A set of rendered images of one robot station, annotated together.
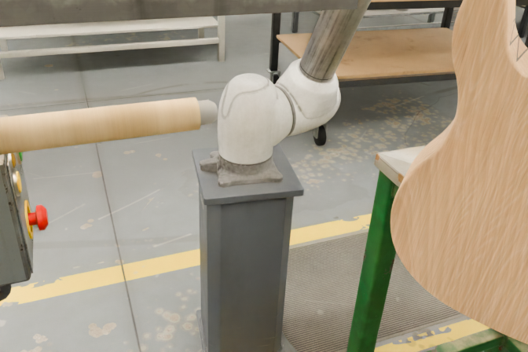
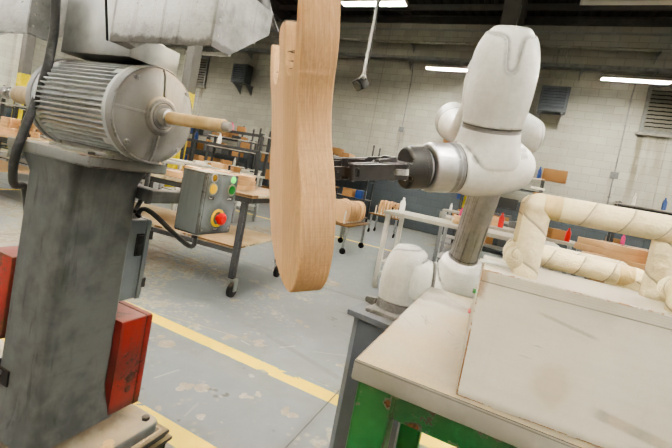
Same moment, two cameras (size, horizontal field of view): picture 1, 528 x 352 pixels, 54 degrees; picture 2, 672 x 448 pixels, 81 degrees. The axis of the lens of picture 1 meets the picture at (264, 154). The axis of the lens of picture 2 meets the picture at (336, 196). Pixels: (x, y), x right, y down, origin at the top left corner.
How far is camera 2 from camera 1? 0.86 m
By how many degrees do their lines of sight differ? 51
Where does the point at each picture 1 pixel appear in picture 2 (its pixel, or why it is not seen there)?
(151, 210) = not seen: hidden behind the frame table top
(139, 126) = (201, 121)
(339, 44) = (468, 232)
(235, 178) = (376, 309)
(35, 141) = (174, 118)
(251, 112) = (396, 262)
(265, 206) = not seen: hidden behind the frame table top
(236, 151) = (383, 288)
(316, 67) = (455, 249)
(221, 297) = (341, 406)
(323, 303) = not seen: outside the picture
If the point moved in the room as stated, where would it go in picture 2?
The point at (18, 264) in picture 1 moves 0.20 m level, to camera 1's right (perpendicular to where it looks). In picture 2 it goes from (194, 223) to (224, 239)
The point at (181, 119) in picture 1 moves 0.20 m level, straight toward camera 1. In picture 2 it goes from (214, 122) to (128, 100)
